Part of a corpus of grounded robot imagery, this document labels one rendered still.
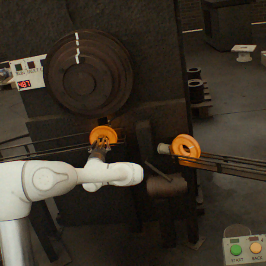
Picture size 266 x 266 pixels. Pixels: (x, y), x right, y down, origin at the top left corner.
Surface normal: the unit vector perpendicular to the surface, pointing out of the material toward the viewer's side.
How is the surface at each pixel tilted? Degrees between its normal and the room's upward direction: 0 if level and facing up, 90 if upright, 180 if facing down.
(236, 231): 0
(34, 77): 90
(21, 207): 93
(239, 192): 0
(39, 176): 57
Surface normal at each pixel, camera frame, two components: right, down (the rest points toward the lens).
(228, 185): -0.18, -0.87
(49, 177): 0.01, -0.09
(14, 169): 0.01, -0.66
